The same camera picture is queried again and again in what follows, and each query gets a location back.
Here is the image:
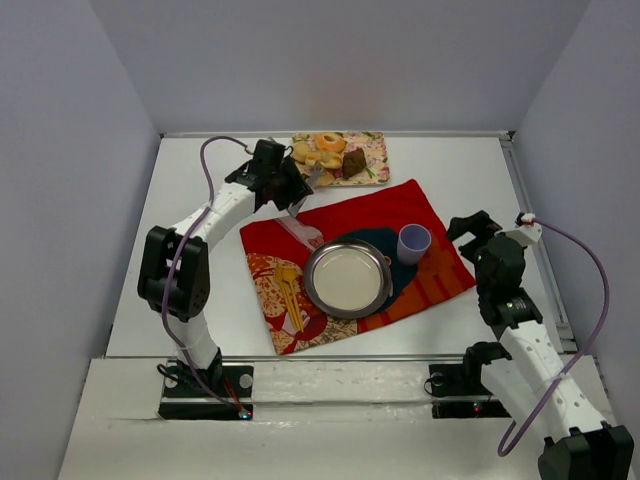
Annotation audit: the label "metal tongs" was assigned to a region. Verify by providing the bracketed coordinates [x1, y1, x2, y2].
[288, 163, 323, 217]

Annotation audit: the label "jam pastry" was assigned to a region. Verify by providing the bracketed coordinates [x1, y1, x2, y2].
[304, 151, 343, 170]

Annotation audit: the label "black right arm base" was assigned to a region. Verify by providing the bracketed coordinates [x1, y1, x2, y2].
[423, 363, 510, 419]

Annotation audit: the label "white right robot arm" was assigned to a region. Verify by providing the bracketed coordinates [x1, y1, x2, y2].
[446, 211, 634, 479]

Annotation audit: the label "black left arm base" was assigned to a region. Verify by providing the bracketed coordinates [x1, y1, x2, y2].
[156, 361, 254, 421]

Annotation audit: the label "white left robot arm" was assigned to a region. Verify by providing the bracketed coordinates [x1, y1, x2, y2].
[137, 136, 312, 396]

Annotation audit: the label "small round pale bun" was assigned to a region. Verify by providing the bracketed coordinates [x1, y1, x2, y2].
[292, 142, 313, 164]

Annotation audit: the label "lavender plastic cup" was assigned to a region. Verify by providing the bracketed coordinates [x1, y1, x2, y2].
[397, 224, 432, 266]

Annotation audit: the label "sugared round bun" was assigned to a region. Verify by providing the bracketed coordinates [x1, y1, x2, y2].
[314, 170, 335, 188]

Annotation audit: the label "red patterned cloth mat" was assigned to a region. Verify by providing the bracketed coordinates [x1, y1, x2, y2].
[240, 180, 475, 355]

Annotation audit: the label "floral rectangular tray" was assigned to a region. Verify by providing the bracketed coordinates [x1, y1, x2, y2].
[291, 131, 391, 187]

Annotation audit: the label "brown chocolate croissant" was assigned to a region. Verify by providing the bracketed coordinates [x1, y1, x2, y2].
[342, 148, 367, 179]

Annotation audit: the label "silver metal plate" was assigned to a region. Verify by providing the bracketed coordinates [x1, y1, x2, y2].
[303, 237, 393, 320]

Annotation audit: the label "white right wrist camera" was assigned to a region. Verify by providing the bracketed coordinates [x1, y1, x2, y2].
[502, 223, 542, 247]

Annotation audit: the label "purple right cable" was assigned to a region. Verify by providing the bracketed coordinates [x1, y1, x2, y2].
[497, 212, 611, 458]

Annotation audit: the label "glazed ring donut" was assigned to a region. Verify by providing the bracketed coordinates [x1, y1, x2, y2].
[314, 132, 346, 153]

